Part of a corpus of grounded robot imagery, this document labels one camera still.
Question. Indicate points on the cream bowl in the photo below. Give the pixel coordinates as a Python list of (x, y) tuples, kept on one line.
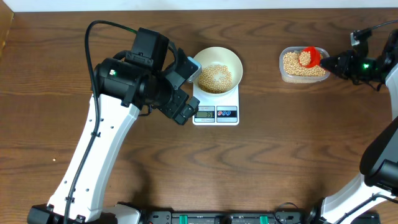
[(221, 56)]

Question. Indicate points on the clear plastic container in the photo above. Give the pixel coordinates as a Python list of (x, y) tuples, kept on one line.
[(297, 79)]

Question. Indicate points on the white digital kitchen scale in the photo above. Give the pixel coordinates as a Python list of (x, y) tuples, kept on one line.
[(217, 109)]

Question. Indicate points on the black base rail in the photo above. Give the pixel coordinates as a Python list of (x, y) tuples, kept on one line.
[(230, 216)]

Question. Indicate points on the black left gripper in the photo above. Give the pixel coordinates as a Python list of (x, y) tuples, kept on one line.
[(170, 109)]

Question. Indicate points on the soybeans in bowl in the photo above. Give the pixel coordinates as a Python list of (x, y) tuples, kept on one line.
[(215, 79)]

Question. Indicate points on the red measuring scoop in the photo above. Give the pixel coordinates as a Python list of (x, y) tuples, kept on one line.
[(316, 57)]

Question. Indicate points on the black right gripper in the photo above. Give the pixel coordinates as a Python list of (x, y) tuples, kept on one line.
[(343, 67)]

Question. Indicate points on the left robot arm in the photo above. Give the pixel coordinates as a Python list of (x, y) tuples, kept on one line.
[(150, 74)]

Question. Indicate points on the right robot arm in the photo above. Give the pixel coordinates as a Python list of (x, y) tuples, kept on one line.
[(377, 178)]

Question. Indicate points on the soybeans in scoop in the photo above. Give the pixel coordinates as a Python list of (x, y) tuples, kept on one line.
[(304, 58)]

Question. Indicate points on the soybeans in container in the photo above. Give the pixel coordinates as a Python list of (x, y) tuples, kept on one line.
[(292, 67)]

